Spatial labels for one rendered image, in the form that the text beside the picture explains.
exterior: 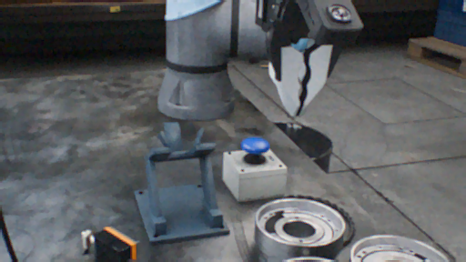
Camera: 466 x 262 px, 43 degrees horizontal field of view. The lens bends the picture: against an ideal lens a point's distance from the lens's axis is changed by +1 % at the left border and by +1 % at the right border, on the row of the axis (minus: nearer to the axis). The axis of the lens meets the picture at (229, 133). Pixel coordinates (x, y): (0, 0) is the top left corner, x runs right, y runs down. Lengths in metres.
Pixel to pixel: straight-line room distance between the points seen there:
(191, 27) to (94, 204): 0.39
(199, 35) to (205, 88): 0.10
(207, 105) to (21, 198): 0.39
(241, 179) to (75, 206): 0.22
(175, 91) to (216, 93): 0.08
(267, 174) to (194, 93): 0.32
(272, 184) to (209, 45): 0.34
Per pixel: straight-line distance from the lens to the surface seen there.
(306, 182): 0.88
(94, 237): 0.68
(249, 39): 1.06
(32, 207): 0.83
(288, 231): 0.73
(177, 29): 1.06
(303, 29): 0.66
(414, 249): 0.71
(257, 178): 0.81
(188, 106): 1.08
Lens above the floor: 1.20
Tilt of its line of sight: 23 degrees down
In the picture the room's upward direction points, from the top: 2 degrees clockwise
